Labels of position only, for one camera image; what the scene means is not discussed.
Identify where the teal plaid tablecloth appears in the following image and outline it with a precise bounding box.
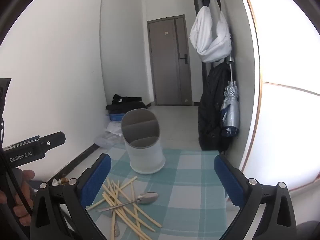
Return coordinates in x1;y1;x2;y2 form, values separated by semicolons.
85;149;240;240

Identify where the silver folded umbrella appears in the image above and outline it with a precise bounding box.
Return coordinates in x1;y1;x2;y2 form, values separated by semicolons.
220;56;240;137

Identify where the white grey utensil holder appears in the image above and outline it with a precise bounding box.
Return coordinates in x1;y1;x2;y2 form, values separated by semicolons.
121;108;166;175

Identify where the pile of bamboo chopsticks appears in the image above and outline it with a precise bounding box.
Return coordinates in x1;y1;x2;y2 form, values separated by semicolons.
86;176;163;240

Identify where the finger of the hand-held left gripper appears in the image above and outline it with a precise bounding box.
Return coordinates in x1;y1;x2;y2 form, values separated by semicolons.
37;131;66;153

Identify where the black clothing heap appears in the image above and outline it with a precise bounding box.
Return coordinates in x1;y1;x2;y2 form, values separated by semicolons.
105;94;148;114

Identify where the black cable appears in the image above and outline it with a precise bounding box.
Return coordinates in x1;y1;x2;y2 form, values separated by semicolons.
0;119;34;217

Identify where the metal spoon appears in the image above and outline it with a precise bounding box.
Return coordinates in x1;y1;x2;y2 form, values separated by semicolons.
96;191;159;212

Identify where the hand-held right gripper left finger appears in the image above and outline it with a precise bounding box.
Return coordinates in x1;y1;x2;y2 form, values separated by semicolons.
30;153;112;240

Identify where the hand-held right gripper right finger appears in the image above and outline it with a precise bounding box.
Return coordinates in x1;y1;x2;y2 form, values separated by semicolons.
214;154;298;240

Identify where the grey door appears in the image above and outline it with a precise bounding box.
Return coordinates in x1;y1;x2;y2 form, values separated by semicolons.
147;15;193;106

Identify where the white plastic bag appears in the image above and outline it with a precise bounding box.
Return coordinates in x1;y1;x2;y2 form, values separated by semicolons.
106;121;123;137

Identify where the white hanging bag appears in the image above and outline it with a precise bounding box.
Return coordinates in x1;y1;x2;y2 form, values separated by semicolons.
189;0;232;63

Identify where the white panel with brown edge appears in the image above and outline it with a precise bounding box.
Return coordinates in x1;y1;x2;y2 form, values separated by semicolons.
237;0;320;198

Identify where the person's left hand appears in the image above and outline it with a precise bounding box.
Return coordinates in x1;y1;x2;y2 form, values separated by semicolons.
0;169;36;218

